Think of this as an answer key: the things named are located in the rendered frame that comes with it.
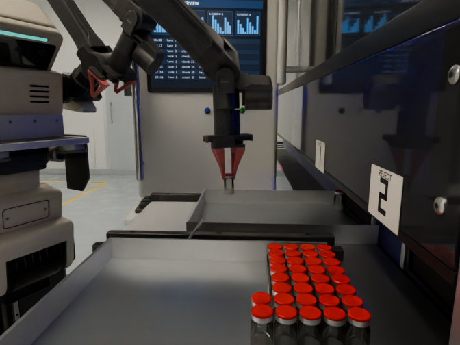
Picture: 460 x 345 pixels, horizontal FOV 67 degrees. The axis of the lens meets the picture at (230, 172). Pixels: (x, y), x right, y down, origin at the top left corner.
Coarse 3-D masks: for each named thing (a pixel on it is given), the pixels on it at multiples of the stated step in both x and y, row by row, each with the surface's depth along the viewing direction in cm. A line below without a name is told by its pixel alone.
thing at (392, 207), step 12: (372, 168) 41; (372, 180) 41; (396, 180) 35; (372, 192) 41; (384, 192) 38; (396, 192) 35; (372, 204) 41; (384, 204) 38; (396, 204) 35; (384, 216) 38; (396, 216) 35; (396, 228) 35
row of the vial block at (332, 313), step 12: (312, 252) 46; (312, 264) 42; (312, 276) 39; (324, 276) 39; (324, 288) 37; (324, 300) 34; (336, 300) 34; (324, 312) 32; (336, 312) 32; (324, 324) 32; (336, 324) 31; (324, 336) 32; (336, 336) 32
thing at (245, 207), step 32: (224, 192) 87; (256, 192) 87; (288, 192) 86; (320, 192) 86; (192, 224) 62; (224, 224) 62; (256, 224) 61; (288, 224) 61; (320, 224) 61; (352, 224) 61
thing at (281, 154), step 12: (288, 156) 189; (288, 168) 150; (300, 168) 150; (300, 180) 126; (312, 180) 126; (384, 252) 63; (396, 264) 58; (408, 276) 54; (420, 288) 50; (432, 300) 47; (444, 312) 44
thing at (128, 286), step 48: (144, 240) 54; (192, 240) 54; (240, 240) 53; (96, 288) 46; (144, 288) 46; (192, 288) 46; (240, 288) 46; (0, 336) 31; (48, 336) 36; (96, 336) 36; (144, 336) 36; (192, 336) 36; (240, 336) 36
